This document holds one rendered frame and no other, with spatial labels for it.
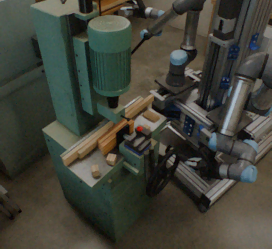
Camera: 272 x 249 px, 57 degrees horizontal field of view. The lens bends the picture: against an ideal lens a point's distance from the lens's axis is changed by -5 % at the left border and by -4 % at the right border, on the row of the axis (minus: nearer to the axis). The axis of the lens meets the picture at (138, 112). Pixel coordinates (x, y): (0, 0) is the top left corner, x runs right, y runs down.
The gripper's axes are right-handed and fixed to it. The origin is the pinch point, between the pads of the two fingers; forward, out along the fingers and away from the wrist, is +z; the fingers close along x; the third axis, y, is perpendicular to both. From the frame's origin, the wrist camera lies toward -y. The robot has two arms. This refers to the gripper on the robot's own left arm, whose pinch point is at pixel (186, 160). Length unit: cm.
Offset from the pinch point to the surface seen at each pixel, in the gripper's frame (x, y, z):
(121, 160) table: -23.3, -15.1, 18.7
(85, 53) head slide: -17, -68, 17
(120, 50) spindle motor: -13, -65, -1
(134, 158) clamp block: -20.5, -15.4, 11.8
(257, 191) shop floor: 76, 95, 7
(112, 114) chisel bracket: -13.7, -36.0, 22.2
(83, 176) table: -42, -19, 24
